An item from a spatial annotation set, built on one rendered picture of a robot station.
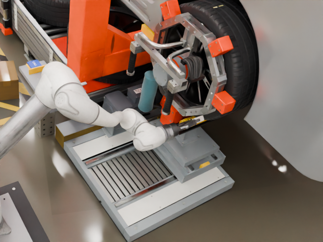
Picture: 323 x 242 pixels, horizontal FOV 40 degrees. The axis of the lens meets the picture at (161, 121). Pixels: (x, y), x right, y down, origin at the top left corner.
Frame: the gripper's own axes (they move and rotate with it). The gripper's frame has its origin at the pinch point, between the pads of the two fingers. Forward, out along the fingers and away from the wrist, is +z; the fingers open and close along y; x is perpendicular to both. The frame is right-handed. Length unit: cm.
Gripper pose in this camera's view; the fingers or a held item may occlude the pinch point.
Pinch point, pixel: (198, 119)
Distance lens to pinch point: 248.9
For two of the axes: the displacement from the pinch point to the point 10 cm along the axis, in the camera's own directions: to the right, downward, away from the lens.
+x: -2.8, -9.5, -1.3
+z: 8.0, -3.1, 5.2
